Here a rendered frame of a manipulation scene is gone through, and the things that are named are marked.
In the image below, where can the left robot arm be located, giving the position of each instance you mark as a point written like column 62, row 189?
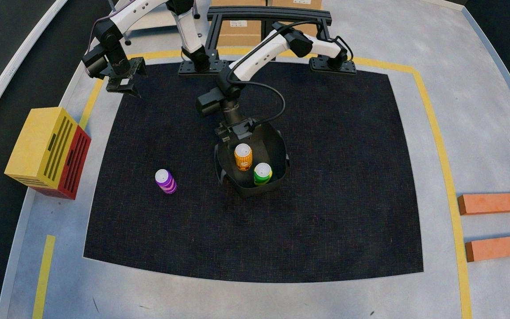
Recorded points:
column 225, row 94

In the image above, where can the purple drink can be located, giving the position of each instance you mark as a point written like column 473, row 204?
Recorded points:
column 165, row 180

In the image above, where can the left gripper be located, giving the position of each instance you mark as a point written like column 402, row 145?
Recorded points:
column 232, row 117

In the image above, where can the orange striped drink can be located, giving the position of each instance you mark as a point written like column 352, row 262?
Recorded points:
column 243, row 157

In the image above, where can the green and yellow drink can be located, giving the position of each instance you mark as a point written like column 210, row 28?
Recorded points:
column 262, row 174

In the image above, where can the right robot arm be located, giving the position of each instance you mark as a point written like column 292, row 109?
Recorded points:
column 110, row 30

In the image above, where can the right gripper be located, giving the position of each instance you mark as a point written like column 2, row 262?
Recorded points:
column 126, row 69

